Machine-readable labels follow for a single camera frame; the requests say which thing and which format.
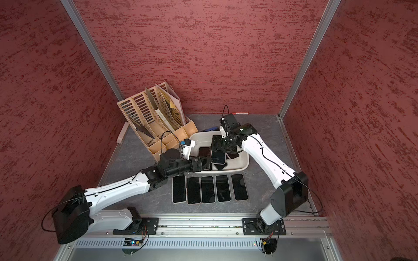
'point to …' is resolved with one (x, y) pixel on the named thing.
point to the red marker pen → (240, 113)
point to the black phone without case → (220, 166)
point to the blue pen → (211, 129)
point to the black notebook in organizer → (144, 130)
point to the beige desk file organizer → (155, 115)
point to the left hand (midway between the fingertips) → (207, 163)
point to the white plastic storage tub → (204, 140)
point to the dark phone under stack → (204, 151)
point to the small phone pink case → (239, 187)
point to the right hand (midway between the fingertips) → (217, 151)
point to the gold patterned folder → (172, 101)
